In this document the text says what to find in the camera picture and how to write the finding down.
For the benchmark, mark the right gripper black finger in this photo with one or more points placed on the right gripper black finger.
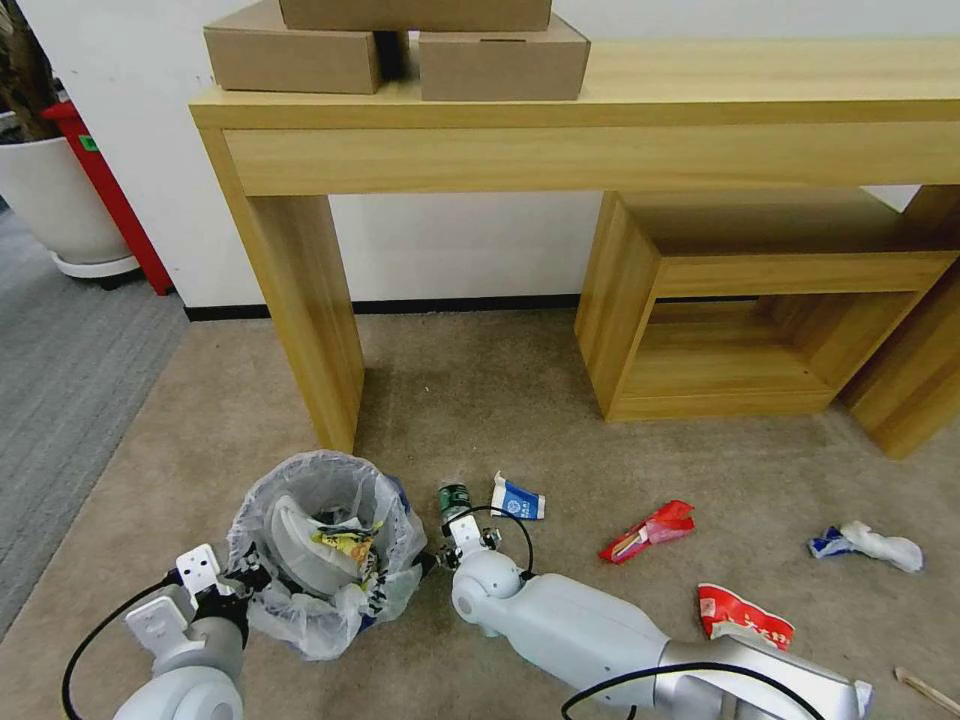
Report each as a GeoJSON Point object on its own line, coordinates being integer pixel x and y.
{"type": "Point", "coordinates": [427, 566]}

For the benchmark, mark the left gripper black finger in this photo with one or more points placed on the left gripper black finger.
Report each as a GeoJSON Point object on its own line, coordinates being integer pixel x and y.
{"type": "Point", "coordinates": [255, 564]}
{"type": "Point", "coordinates": [259, 594]}

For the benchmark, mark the dark round trash bin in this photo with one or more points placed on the dark round trash bin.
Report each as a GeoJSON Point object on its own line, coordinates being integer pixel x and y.
{"type": "Point", "coordinates": [401, 525]}

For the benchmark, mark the clear plastic bin bag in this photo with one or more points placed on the clear plastic bin bag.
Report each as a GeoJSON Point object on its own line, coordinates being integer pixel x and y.
{"type": "Point", "coordinates": [300, 630]}

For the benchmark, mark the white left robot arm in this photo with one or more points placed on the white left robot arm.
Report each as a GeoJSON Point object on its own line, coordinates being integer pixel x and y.
{"type": "Point", "coordinates": [191, 675]}

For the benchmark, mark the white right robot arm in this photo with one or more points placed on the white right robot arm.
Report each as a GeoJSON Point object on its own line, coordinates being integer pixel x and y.
{"type": "Point", "coordinates": [570, 622]}

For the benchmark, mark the white plastic bowl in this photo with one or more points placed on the white plastic bowl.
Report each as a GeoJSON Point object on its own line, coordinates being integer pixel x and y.
{"type": "Point", "coordinates": [300, 551]}

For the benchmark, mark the green drink can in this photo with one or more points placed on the green drink can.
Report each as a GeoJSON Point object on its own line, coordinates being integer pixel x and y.
{"type": "Point", "coordinates": [452, 501]}

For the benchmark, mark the yellow snack wrapper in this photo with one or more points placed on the yellow snack wrapper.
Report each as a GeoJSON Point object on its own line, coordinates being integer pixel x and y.
{"type": "Point", "coordinates": [341, 538]}

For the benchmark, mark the blue white paper cup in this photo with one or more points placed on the blue white paper cup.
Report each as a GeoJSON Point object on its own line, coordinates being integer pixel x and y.
{"type": "Point", "coordinates": [519, 501]}

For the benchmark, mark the red snack wrapper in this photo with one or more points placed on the red snack wrapper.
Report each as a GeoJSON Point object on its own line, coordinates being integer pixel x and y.
{"type": "Point", "coordinates": [649, 531]}

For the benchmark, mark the red white food packet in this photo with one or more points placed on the red white food packet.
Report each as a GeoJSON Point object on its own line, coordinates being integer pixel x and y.
{"type": "Point", "coordinates": [739, 611]}

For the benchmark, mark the wooden open cube shelf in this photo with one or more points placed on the wooden open cube shelf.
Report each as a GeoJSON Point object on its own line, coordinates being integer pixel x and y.
{"type": "Point", "coordinates": [622, 315]}

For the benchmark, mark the white wheeled pot saucer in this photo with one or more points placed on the white wheeled pot saucer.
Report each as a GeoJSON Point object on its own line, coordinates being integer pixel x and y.
{"type": "Point", "coordinates": [97, 268]}

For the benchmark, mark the light wooden desk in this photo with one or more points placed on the light wooden desk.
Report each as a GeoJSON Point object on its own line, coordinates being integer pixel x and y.
{"type": "Point", "coordinates": [525, 150]}

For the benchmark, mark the white plant pot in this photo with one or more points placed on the white plant pot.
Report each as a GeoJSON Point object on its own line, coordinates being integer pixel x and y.
{"type": "Point", "coordinates": [52, 195]}

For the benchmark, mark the crumpled white blue tissue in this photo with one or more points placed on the crumpled white blue tissue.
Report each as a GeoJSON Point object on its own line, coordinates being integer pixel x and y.
{"type": "Point", "coordinates": [877, 544]}

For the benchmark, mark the thin wooden stick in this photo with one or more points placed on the thin wooden stick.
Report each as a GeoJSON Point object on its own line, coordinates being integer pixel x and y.
{"type": "Point", "coordinates": [926, 686]}

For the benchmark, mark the brown plant trunk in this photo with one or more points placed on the brown plant trunk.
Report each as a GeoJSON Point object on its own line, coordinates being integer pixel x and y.
{"type": "Point", "coordinates": [30, 75]}

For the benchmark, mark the wide cardboard box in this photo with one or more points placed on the wide cardboard box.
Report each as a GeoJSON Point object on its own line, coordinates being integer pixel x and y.
{"type": "Point", "coordinates": [412, 11]}

